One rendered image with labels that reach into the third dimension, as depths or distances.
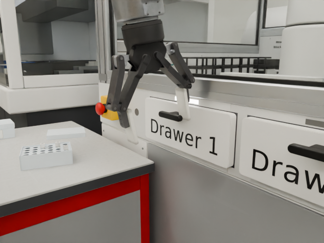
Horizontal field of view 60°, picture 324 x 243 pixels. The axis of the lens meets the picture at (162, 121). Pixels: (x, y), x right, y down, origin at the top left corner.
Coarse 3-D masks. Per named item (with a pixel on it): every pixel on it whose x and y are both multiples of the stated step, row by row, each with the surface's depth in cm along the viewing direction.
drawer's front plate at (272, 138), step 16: (256, 128) 49; (272, 128) 46; (288, 128) 44; (304, 128) 43; (256, 144) 49; (272, 144) 47; (288, 144) 44; (304, 144) 42; (320, 144) 41; (240, 160) 53; (256, 160) 50; (272, 160) 47; (288, 160) 45; (304, 160) 43; (256, 176) 50; (272, 176) 48; (288, 176) 45; (304, 176) 43; (320, 176) 41; (288, 192) 46; (304, 192) 43
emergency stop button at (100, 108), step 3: (99, 102) 88; (96, 105) 88; (99, 105) 86; (102, 105) 87; (96, 108) 88; (99, 108) 86; (102, 108) 86; (96, 111) 88; (99, 111) 87; (102, 111) 87; (99, 114) 88; (102, 114) 88
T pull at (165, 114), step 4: (160, 112) 65; (164, 112) 63; (168, 112) 63; (172, 112) 64; (176, 112) 64; (160, 116) 65; (164, 116) 63; (168, 116) 62; (172, 116) 61; (176, 116) 60; (180, 116) 60; (176, 120) 60; (180, 120) 60
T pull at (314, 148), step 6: (294, 144) 40; (288, 150) 41; (294, 150) 40; (300, 150) 39; (306, 150) 39; (312, 150) 38; (318, 150) 38; (306, 156) 39; (312, 156) 38; (318, 156) 37
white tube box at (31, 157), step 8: (48, 144) 78; (64, 144) 79; (24, 152) 72; (32, 152) 72; (40, 152) 72; (48, 152) 72; (56, 152) 71; (64, 152) 72; (24, 160) 69; (32, 160) 70; (40, 160) 70; (48, 160) 71; (56, 160) 72; (64, 160) 73; (72, 160) 73; (24, 168) 69; (32, 168) 70
